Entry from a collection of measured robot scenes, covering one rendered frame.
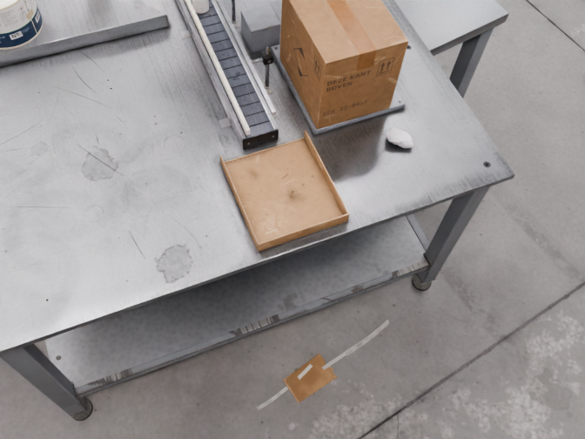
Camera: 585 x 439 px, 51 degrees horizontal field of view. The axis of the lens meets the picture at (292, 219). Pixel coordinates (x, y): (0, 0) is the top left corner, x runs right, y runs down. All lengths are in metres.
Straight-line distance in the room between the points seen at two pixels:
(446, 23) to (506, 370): 1.29
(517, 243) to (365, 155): 1.16
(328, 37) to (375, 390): 1.31
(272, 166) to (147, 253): 0.43
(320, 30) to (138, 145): 0.60
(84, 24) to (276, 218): 0.89
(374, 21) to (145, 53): 0.74
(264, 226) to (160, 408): 0.95
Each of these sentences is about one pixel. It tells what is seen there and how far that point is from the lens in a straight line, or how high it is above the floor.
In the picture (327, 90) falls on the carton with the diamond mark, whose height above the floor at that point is 1.01.
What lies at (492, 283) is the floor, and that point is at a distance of 2.65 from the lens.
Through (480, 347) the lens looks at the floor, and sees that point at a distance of 2.53.
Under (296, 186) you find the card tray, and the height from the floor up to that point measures 0.83.
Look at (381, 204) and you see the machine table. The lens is 1.71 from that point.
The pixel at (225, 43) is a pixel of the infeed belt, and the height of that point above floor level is 0.88.
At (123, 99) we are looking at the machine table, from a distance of 1.93.
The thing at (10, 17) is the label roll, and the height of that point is 0.99.
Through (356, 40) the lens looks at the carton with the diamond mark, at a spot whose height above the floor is 1.12.
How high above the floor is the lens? 2.26
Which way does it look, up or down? 60 degrees down
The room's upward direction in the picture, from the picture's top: 5 degrees clockwise
